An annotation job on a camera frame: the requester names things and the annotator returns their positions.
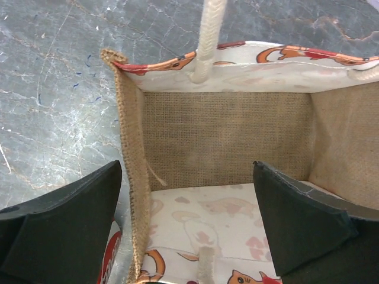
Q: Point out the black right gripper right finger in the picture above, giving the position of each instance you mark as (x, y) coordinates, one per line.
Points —
(313, 236)

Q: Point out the red Coke can back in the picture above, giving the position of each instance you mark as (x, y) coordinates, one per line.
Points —
(110, 252)

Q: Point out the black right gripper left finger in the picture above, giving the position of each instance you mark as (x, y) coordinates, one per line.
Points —
(60, 237)

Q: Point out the burlap canvas tote bag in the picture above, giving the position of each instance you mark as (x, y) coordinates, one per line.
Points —
(191, 129)

